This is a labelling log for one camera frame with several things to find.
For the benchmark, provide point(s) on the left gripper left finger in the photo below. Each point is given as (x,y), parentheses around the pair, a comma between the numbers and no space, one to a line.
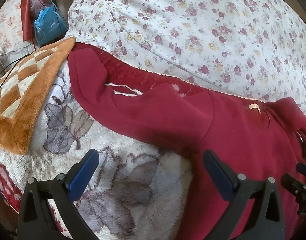
(36,220)

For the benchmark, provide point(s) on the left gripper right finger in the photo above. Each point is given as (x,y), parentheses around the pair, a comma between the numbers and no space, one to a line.
(266,219)

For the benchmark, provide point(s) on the dark red sweatshirt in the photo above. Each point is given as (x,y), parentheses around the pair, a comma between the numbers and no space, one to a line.
(258,139)

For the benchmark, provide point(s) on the plush floral red-bordered blanket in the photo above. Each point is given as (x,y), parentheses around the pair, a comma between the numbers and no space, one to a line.
(138,191)

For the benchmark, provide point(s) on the orange checkered plush blanket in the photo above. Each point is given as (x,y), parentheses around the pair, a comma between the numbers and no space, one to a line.
(23,91)

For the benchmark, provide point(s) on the white floral duvet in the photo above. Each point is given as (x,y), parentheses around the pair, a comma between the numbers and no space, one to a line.
(250,48)

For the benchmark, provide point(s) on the floral pillow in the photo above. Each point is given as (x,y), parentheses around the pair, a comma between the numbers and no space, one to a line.
(11,33)

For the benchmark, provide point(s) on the blue plastic bag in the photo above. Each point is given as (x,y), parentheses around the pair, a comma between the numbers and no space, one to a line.
(49,25)

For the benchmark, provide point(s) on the red cloth strip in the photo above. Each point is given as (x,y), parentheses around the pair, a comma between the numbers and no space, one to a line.
(26,20)

